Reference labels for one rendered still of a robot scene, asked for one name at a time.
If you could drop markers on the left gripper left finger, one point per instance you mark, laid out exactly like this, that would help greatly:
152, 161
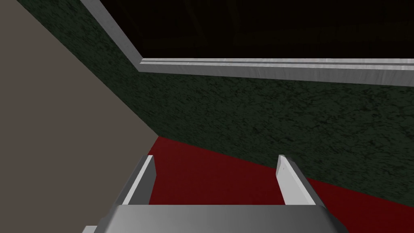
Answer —
142, 187

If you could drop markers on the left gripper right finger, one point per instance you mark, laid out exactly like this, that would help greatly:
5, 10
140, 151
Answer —
296, 189

